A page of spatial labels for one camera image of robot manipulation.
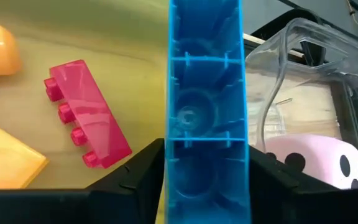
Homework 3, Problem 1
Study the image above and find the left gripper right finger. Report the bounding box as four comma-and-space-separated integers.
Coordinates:
249, 145, 341, 224

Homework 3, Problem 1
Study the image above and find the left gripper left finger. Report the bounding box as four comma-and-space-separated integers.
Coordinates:
85, 138, 167, 224

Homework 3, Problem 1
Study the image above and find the pink foam die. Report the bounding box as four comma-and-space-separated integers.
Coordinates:
261, 134, 358, 190

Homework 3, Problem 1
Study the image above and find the red toy brick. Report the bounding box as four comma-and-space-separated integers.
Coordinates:
44, 58, 133, 169

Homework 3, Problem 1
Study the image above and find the large blue studded block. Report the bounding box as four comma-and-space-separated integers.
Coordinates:
165, 0, 251, 224

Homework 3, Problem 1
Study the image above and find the yellow translucent plastic bin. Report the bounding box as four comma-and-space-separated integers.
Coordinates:
0, 0, 173, 224

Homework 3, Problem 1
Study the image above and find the large clear handled bin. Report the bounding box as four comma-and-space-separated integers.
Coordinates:
244, 17, 358, 190

